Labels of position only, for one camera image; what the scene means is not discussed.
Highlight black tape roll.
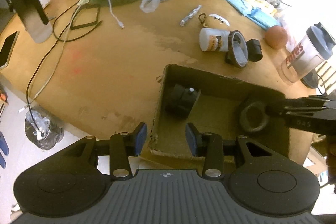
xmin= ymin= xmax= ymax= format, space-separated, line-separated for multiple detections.
xmin=238 ymin=100 xmax=269 ymax=134

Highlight black cylindrical lens part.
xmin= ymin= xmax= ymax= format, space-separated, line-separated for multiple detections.
xmin=165 ymin=84 xmax=201 ymax=119

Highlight black plastic adapter block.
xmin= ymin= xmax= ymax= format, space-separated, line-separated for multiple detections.
xmin=246 ymin=39 xmax=263 ymax=62

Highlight clear shaker bottle grey lid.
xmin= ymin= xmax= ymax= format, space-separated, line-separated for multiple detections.
xmin=277 ymin=23 xmax=335 ymax=85

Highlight brown cardboard box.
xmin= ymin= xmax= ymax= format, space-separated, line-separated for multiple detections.
xmin=149 ymin=65 xmax=285 ymax=159

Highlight red apple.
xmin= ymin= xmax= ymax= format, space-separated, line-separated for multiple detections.
xmin=265 ymin=26 xmax=288 ymax=50

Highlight light blue wipes pack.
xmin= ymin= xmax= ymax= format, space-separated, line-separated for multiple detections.
xmin=247 ymin=8 xmax=280 ymax=31

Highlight white pill bottle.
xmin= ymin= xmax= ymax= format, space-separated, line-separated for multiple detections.
xmin=199 ymin=28 xmax=230 ymax=52

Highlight yellow wet wipes pack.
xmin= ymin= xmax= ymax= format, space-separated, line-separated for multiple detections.
xmin=245 ymin=0 xmax=277 ymax=16

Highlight tan cartoon earbud case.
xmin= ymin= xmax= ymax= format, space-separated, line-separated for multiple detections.
xmin=198 ymin=13 xmax=230 ymax=31

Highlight blue wet wipes pack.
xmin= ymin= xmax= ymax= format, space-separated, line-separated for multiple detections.
xmin=225 ymin=0 xmax=253 ymax=16

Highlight silver foil stick packet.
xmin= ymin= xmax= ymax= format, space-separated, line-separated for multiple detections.
xmin=180 ymin=5 xmax=202 ymax=27

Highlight black eyeglasses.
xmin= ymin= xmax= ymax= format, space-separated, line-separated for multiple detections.
xmin=70 ymin=3 xmax=101 ymax=30

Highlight black tumbler bottle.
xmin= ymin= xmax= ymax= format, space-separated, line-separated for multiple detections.
xmin=7 ymin=0 xmax=52 ymax=44

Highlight smartphone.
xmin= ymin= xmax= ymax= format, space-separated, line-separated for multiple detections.
xmin=0 ymin=31 xmax=19 ymax=69

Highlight white tissue box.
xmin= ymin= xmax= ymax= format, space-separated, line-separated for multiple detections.
xmin=39 ymin=0 xmax=51 ymax=9

